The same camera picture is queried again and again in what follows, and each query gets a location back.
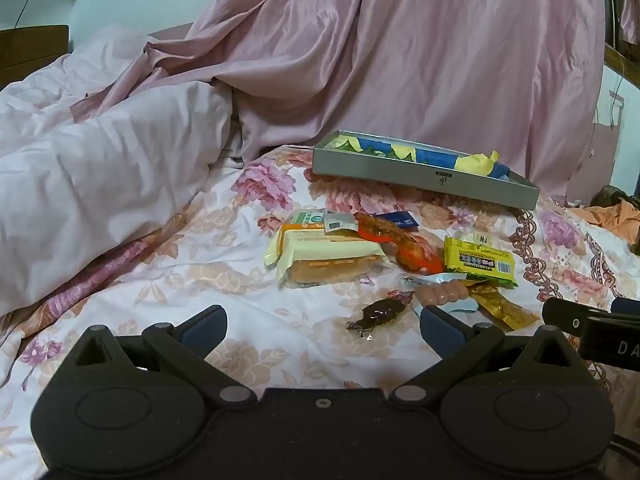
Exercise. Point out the red dried meat packet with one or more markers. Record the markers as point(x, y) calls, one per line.
point(385, 235)

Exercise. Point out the dark cloth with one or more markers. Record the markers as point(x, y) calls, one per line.
point(612, 196)

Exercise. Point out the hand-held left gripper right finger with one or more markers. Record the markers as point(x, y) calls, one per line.
point(440, 331)

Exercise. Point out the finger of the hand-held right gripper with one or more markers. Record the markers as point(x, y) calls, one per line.
point(562, 316)

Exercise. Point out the yellow green snack packet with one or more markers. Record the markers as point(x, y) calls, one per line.
point(480, 262)

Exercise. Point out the wooden beam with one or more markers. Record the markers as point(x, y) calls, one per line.
point(622, 62)

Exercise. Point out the white rice cracker packet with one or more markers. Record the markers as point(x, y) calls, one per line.
point(477, 237)

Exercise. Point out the dark brown wrapped candy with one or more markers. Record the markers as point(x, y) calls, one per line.
point(377, 316)

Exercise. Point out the blue yellow printed paper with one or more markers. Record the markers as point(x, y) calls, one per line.
point(435, 156)

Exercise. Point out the wooden headboard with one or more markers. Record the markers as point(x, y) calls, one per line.
point(30, 55)

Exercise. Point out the orange cloth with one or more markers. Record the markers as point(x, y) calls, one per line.
point(615, 222)

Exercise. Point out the floral bed sheet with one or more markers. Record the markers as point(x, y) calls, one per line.
point(150, 285)

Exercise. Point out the gold snack packet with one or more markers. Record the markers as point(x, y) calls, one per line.
point(505, 310)

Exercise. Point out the pale pink duvet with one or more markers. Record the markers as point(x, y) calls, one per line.
point(100, 160)

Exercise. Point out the pink sausage packet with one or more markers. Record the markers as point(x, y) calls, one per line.
point(440, 294)

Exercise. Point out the cream orange layer cake packet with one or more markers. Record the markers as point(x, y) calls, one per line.
point(325, 255)

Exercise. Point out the pink satin cloth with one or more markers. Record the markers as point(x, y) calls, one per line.
point(400, 60)

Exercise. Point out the blue snack packet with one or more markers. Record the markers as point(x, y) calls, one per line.
point(400, 220)

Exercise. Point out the small grey sachet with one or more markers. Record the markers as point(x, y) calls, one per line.
point(340, 222)

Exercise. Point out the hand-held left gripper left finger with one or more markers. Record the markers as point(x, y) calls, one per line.
point(205, 332)

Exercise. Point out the grey cardboard box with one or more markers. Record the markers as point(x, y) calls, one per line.
point(415, 180)

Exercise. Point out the round green label biscuit packet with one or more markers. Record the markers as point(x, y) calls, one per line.
point(305, 219)

